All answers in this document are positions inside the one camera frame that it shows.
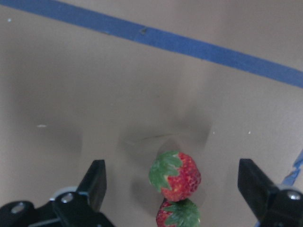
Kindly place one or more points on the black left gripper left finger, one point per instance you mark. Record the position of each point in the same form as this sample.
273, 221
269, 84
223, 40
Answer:
78, 208

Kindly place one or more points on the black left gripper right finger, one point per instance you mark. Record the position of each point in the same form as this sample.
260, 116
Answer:
274, 205

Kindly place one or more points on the red strawberry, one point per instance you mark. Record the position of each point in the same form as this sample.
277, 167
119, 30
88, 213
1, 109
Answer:
178, 214
175, 175

